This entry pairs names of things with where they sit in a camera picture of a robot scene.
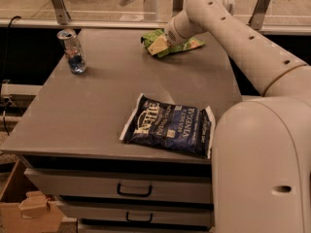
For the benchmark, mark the left metal bracket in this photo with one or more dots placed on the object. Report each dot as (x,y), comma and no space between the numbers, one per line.
(61,13)

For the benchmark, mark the right metal bracket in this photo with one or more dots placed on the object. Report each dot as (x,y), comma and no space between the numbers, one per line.
(257,18)

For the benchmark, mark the cardboard box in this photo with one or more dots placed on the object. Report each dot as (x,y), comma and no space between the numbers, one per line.
(24,208)

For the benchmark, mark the green rice chip bag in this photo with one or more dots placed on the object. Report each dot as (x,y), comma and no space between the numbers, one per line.
(190,44)

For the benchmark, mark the silver blue drink can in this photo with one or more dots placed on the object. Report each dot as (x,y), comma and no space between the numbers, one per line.
(73,51)

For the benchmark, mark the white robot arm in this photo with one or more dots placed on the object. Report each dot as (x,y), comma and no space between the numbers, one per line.
(261,155)

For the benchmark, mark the grey drawer cabinet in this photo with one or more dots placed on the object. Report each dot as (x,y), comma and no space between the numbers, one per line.
(75,122)

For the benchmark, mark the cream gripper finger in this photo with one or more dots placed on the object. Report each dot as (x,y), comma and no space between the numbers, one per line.
(158,45)

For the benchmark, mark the top grey drawer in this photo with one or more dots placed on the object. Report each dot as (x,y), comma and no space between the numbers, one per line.
(121,186)

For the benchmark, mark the blue kettle chip bag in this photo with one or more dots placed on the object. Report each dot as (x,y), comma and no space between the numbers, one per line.
(179,128)

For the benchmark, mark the grey drawer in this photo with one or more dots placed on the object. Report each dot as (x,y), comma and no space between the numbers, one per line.
(121,186)
(137,213)

